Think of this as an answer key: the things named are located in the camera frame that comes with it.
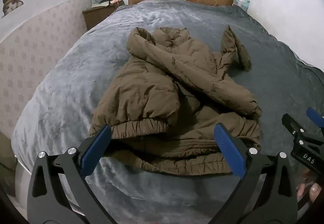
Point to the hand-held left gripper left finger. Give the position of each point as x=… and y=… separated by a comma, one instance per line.
x=96, y=149

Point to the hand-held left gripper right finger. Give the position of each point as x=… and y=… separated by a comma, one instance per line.
x=229, y=150

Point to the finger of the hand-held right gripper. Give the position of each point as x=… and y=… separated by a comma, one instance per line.
x=316, y=119
x=295, y=127

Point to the brown puffer jacket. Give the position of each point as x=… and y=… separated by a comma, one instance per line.
x=157, y=92

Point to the person's right hand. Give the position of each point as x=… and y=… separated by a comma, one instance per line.
x=315, y=191

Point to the grey plush blanket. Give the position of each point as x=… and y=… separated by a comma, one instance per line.
x=76, y=74

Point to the wooden nightstand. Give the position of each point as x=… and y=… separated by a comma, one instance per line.
x=97, y=16

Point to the checked pillow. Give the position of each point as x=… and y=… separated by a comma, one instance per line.
x=240, y=1

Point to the hat cat wall sticker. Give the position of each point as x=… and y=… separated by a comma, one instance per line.
x=11, y=5

